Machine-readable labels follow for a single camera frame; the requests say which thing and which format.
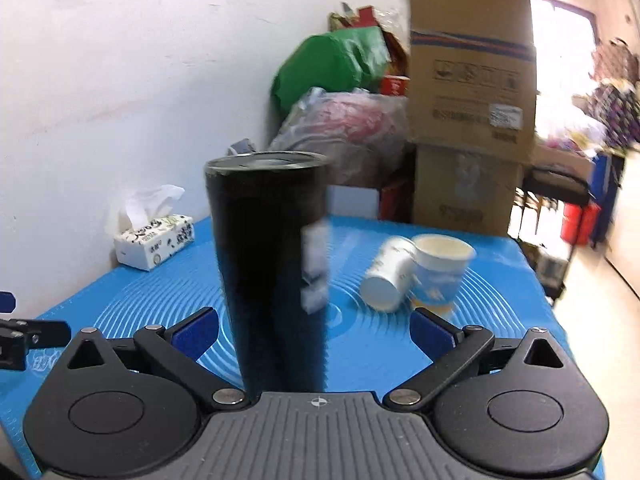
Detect white tissue box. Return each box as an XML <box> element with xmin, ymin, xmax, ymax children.
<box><xmin>104</xmin><ymin>184</ymin><xmax>195</xmax><ymax>272</ymax></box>

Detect green plastic bag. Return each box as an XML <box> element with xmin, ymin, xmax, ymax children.
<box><xmin>271</xmin><ymin>27</ymin><xmax>392</xmax><ymax>117</ymax></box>

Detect floral cloth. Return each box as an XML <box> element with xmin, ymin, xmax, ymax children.
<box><xmin>584</xmin><ymin>36</ymin><xmax>640</xmax><ymax>155</ymax></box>

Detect small cardboard box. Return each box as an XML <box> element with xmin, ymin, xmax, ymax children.
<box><xmin>412</xmin><ymin>142</ymin><xmax>524</xmax><ymax>239</ymax></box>

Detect blue and white paper cup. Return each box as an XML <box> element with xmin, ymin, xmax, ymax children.
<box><xmin>409</xmin><ymin>233</ymin><xmax>477</xmax><ymax>320</ymax></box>

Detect blue ribbed mat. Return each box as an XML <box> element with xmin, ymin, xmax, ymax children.
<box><xmin>0</xmin><ymin>214</ymin><xmax>607</xmax><ymax>480</ymax></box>

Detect red fire extinguishers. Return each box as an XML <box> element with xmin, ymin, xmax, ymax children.
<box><xmin>559</xmin><ymin>202</ymin><xmax>602</xmax><ymax>247</ymax></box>

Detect clear plastic bag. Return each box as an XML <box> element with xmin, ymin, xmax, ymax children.
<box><xmin>269</xmin><ymin>86</ymin><xmax>413</xmax><ymax>187</ymax></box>

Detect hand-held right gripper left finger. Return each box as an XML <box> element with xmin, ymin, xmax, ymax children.
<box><xmin>65</xmin><ymin>306</ymin><xmax>247</xmax><ymax>413</ymax></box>

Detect tall black cup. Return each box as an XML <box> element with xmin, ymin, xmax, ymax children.
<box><xmin>203</xmin><ymin>151</ymin><xmax>332</xmax><ymax>395</ymax></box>

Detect black bag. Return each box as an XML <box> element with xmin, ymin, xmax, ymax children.
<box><xmin>529</xmin><ymin>164</ymin><xmax>594</xmax><ymax>207</ymax></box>

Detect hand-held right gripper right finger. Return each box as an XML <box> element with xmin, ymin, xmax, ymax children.
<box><xmin>382</xmin><ymin>307</ymin><xmax>571</xmax><ymax>412</ymax></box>

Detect blue board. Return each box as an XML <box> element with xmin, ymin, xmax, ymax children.
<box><xmin>591</xmin><ymin>152</ymin><xmax>627</xmax><ymax>252</ymax></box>

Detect large cardboard box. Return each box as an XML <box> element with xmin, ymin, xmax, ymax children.
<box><xmin>406</xmin><ymin>0</ymin><xmax>539</xmax><ymax>165</ymax></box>

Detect red carton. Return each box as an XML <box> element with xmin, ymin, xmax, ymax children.
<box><xmin>378</xmin><ymin>174</ymin><xmax>416</xmax><ymax>224</ymax></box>

